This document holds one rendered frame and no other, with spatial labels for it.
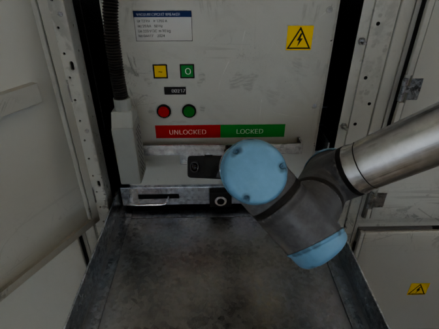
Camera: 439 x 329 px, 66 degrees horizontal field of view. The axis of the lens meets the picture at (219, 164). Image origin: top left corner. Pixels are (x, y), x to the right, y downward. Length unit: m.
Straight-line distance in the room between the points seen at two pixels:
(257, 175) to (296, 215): 0.08
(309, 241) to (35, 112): 0.60
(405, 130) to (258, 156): 0.22
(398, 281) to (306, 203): 0.79
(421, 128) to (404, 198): 0.49
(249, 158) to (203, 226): 0.47
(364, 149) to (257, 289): 0.38
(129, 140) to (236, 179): 0.35
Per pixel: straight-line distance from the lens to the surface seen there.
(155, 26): 0.78
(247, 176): 0.47
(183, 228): 0.91
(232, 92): 0.81
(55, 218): 0.92
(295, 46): 0.80
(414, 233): 1.12
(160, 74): 0.80
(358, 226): 1.06
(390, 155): 0.56
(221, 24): 0.77
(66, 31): 0.78
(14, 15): 0.78
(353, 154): 0.58
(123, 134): 0.75
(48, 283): 1.21
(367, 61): 0.81
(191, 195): 0.94
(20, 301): 1.31
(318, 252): 0.52
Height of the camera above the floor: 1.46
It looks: 32 degrees down
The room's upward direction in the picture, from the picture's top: straight up
